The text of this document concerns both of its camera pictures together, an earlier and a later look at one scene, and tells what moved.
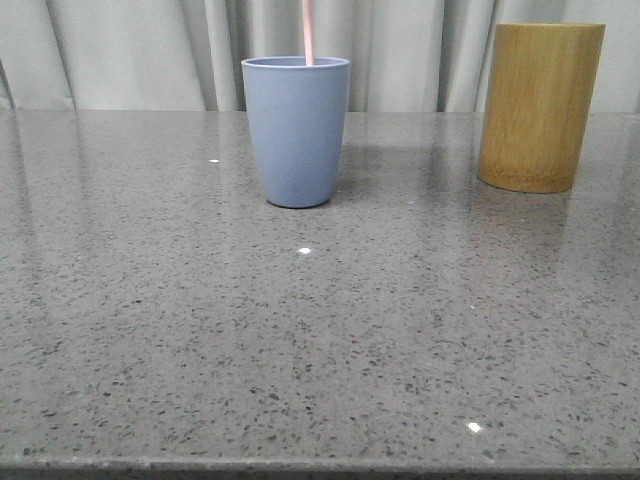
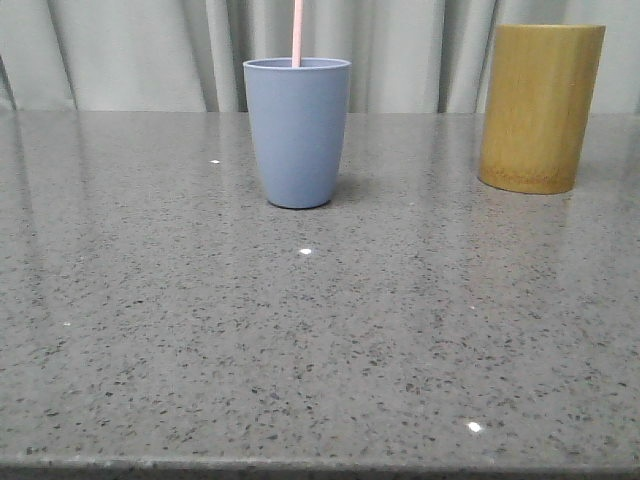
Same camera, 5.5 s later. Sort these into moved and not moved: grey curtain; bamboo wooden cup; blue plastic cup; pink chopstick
Moved: pink chopstick
Not moved: grey curtain; bamboo wooden cup; blue plastic cup
